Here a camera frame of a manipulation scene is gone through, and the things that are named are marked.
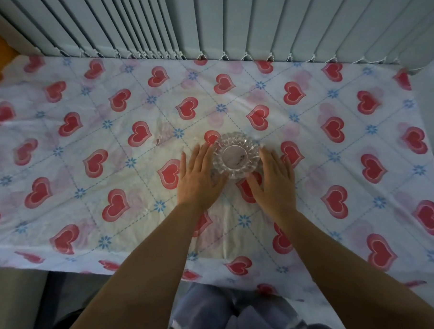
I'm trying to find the person's left hand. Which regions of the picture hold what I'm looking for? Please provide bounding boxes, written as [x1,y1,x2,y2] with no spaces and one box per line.
[174,141,229,210]

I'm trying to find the person's right hand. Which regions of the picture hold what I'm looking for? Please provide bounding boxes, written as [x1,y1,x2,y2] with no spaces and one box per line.
[244,145,299,219]

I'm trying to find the clear glass ashtray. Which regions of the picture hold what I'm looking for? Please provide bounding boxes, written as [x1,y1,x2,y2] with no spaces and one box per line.
[211,131,263,181]

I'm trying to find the person's left forearm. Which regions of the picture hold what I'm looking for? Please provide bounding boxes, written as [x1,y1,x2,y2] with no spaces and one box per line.
[50,201,211,329]

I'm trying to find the person's right forearm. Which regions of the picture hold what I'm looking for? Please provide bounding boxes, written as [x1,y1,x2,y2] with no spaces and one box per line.
[267,203,434,329]

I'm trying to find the white tablecloth with red hearts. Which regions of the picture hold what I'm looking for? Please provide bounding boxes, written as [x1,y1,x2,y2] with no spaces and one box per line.
[0,36,434,317]

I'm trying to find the person's grey-blue trousers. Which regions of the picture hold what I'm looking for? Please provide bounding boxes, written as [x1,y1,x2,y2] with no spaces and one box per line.
[166,276,320,329]

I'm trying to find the grey vertical window blinds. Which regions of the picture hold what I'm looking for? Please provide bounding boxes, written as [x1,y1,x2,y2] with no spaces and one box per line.
[0,0,434,94]

